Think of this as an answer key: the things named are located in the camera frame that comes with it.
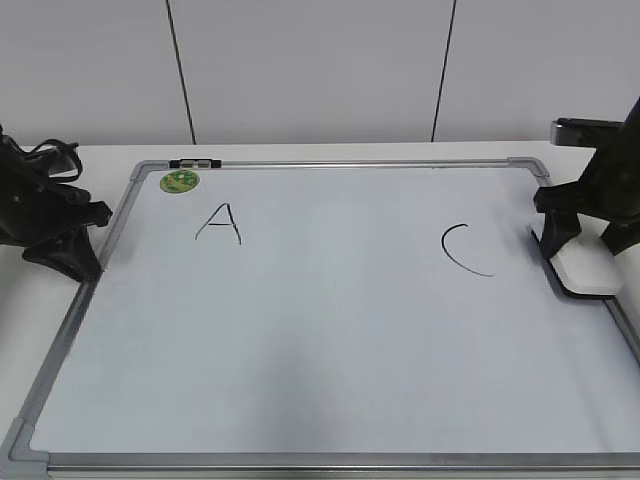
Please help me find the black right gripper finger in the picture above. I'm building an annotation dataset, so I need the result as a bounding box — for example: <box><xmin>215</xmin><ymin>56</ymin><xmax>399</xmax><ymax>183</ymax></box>
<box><xmin>600</xmin><ymin>221</ymin><xmax>640</xmax><ymax>256</ymax></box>
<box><xmin>540</xmin><ymin>210</ymin><xmax>582</xmax><ymax>259</ymax></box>

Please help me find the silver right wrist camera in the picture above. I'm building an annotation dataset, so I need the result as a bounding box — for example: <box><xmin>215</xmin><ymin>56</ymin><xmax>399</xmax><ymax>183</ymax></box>
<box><xmin>550</xmin><ymin>117</ymin><xmax>622</xmax><ymax>149</ymax></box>

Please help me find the white board eraser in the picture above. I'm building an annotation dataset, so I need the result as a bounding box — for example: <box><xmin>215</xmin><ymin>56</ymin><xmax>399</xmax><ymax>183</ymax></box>
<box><xmin>542</xmin><ymin>229</ymin><xmax>624</xmax><ymax>299</ymax></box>

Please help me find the green round magnet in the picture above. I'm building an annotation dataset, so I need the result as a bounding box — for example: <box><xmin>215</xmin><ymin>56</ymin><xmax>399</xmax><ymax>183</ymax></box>
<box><xmin>159</xmin><ymin>170</ymin><xmax>200</xmax><ymax>194</ymax></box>

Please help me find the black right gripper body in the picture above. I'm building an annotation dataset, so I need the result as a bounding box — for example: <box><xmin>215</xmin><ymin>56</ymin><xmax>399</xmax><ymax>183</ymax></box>
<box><xmin>533</xmin><ymin>104</ymin><xmax>639</xmax><ymax>224</ymax></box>

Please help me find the black silver hanging clip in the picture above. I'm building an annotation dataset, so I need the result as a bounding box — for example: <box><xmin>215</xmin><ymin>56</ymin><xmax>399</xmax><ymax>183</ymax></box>
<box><xmin>169</xmin><ymin>158</ymin><xmax>222</xmax><ymax>169</ymax></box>

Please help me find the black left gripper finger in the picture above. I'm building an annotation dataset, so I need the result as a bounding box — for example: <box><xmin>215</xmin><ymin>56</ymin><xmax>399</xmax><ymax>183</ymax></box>
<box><xmin>22</xmin><ymin>230</ymin><xmax>102</xmax><ymax>282</ymax></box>

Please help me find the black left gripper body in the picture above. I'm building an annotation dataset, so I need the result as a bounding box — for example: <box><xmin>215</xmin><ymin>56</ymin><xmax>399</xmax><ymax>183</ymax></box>
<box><xmin>1</xmin><ymin>133</ymin><xmax>111</xmax><ymax>247</ymax></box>

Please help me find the white board with grey frame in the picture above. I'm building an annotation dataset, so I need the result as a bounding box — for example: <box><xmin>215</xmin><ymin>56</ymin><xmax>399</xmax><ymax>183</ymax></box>
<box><xmin>1</xmin><ymin>157</ymin><xmax>639</xmax><ymax>479</ymax></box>

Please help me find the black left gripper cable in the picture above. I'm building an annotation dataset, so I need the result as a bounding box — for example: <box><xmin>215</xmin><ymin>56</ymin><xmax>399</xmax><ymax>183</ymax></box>
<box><xmin>14</xmin><ymin>138</ymin><xmax>84</xmax><ymax>187</ymax></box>

